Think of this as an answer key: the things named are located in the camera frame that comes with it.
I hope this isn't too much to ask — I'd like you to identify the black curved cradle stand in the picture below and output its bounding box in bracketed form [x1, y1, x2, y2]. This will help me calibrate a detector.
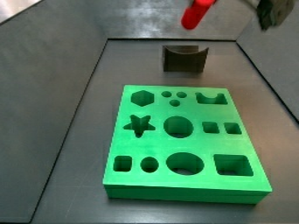
[163, 45, 210, 73]

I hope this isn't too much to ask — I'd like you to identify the red cylinder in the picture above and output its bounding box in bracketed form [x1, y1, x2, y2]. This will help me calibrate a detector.
[182, 0, 217, 30]

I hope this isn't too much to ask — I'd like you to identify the green foam shape board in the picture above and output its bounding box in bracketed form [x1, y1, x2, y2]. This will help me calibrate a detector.
[103, 85, 273, 204]

